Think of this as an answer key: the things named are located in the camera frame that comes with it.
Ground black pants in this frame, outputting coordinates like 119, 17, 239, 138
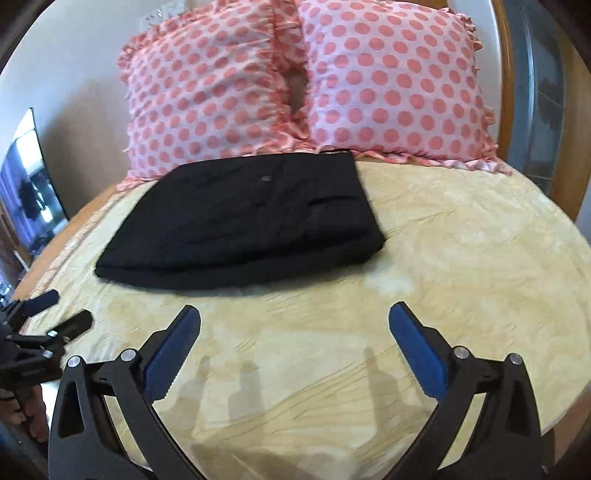
95, 150, 386, 291

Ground black flat screen television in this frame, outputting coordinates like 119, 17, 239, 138
1, 108, 68, 257

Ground cream patterned bed blanket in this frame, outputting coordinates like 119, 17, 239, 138
17, 162, 590, 479

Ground left pink polka-dot pillow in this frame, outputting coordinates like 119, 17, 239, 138
117, 1, 307, 190

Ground pink polka-dot pillow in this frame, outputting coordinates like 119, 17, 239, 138
117, 1, 307, 190
297, 1, 510, 173

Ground right pink polka-dot pillow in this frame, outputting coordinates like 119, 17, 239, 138
297, 1, 510, 173

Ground wooden framed glass door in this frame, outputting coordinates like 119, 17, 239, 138
494, 1, 590, 221

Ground white wall socket panel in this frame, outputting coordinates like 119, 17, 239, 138
139, 1, 187, 30

